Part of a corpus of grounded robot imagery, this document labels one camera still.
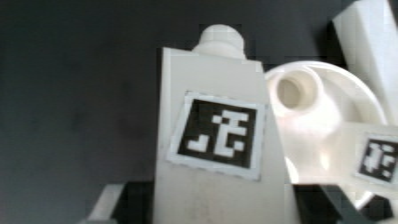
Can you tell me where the white U-shaped fence wall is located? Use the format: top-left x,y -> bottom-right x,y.
333,0 -> 398,126

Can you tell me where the white stool leg with tag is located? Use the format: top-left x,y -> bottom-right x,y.
333,123 -> 398,200

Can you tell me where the white round stool seat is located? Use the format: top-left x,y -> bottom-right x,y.
264,59 -> 398,214

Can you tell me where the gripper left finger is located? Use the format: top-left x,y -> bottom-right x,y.
77,181 -> 155,224

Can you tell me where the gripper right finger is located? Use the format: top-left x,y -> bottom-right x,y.
294,184 -> 398,224

